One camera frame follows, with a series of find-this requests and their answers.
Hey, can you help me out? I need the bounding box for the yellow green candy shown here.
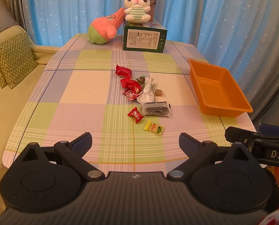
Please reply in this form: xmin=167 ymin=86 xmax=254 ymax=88
xmin=144 ymin=120 xmax=164 ymax=135

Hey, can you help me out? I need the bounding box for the clear black seaweed packet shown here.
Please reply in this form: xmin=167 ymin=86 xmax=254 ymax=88
xmin=141 ymin=101 xmax=172 ymax=117

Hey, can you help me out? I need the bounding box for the brown cube candy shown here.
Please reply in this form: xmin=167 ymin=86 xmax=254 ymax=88
xmin=154 ymin=89 xmax=165 ymax=97

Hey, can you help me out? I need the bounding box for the silver white foil packet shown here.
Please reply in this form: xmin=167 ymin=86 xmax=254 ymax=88
xmin=137 ymin=78 xmax=156 ymax=104

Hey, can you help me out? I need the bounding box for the green brown candy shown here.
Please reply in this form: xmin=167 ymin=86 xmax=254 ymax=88
xmin=136 ymin=75 xmax=145 ymax=84

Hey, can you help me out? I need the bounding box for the large red snack packet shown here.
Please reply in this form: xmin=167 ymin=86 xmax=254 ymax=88
xmin=115 ymin=65 xmax=132 ymax=78

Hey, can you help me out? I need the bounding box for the orange plastic tray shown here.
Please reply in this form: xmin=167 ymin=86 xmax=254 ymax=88
xmin=188 ymin=59 xmax=253 ymax=117

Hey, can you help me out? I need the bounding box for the plaid tablecloth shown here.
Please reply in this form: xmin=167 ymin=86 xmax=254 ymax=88
xmin=2 ymin=34 xmax=254 ymax=173

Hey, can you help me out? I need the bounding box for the light green sofa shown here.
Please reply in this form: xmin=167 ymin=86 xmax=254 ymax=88
xmin=0 ymin=0 xmax=59 ymax=215

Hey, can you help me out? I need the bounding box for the blue star curtain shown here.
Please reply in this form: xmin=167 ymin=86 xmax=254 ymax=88
xmin=9 ymin=0 xmax=279 ymax=122

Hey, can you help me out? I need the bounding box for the green zigzag cushion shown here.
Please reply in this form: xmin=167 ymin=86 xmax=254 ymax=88
xmin=0 ymin=32 xmax=38 ymax=89

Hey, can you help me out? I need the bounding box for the pink green star plush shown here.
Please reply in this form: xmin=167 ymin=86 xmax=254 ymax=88
xmin=88 ymin=7 xmax=125 ymax=45

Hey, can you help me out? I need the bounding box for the green white carton box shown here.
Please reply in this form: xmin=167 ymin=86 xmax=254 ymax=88
xmin=123 ymin=19 xmax=167 ymax=53

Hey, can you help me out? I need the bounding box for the white rabbit plush toy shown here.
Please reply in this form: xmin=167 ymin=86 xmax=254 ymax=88
xmin=124 ymin=0 xmax=151 ymax=24

